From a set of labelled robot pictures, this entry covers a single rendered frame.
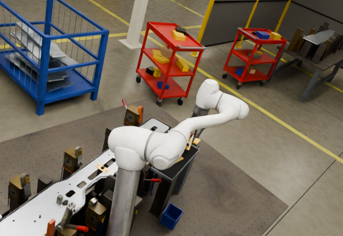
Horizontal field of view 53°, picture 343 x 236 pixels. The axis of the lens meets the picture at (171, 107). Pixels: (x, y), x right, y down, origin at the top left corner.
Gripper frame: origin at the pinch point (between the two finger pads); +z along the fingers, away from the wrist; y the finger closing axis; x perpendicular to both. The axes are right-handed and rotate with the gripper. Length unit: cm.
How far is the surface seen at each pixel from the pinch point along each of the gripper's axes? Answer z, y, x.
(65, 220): 10, 37, 77
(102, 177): 23, 38, 32
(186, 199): 53, -13, -8
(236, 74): 103, -32, -379
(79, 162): 23, 54, 29
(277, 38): 31, -72, -414
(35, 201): 23, 60, 64
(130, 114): 20, 47, -32
